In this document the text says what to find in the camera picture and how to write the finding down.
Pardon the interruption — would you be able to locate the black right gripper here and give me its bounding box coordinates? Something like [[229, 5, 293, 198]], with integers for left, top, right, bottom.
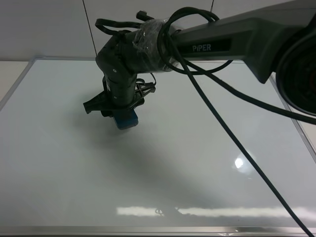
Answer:
[[101, 75, 156, 118]]

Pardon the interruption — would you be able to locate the blue board eraser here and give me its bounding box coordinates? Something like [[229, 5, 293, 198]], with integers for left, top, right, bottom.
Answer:
[[113, 110, 139, 130]]

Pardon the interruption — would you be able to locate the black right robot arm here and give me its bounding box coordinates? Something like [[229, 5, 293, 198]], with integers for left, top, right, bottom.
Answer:
[[95, 0, 316, 116]]

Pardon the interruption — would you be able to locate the white aluminium-framed whiteboard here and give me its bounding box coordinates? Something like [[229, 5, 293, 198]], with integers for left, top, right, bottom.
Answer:
[[0, 58, 304, 237]]

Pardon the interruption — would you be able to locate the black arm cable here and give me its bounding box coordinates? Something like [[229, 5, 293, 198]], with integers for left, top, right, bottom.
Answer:
[[95, 6, 316, 237]]

